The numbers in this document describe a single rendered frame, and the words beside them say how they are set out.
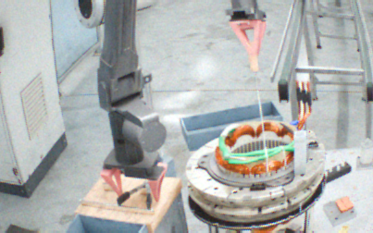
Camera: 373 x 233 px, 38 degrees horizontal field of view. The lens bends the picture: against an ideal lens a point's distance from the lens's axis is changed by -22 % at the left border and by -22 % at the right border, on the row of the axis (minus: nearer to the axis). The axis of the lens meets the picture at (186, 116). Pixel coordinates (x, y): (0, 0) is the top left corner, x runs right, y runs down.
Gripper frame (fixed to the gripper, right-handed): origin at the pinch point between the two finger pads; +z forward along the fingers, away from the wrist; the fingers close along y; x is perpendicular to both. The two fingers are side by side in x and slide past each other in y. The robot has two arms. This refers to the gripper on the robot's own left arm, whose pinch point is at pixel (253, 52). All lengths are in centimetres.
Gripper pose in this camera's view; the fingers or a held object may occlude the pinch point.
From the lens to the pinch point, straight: 129.3
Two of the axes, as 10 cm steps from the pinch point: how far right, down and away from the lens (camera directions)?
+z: 1.1, 9.9, 0.3
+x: -9.2, 0.9, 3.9
